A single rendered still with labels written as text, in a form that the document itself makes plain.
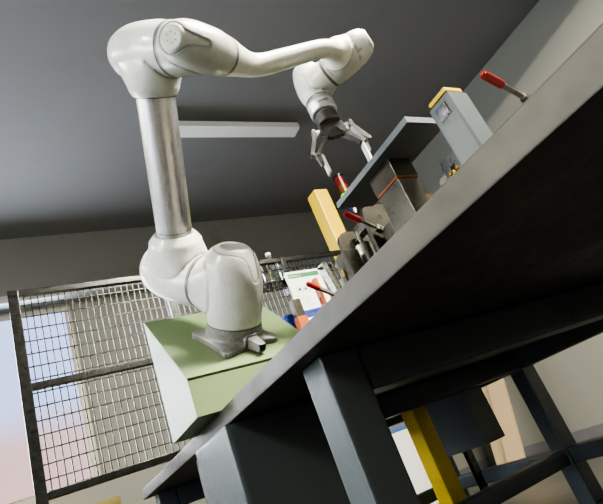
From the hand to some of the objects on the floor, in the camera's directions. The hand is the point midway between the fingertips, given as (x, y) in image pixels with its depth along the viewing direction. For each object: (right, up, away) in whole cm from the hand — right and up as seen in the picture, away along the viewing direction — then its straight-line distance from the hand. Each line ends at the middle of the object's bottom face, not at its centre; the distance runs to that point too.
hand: (349, 165), depth 155 cm
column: (-2, -128, -46) cm, 136 cm away
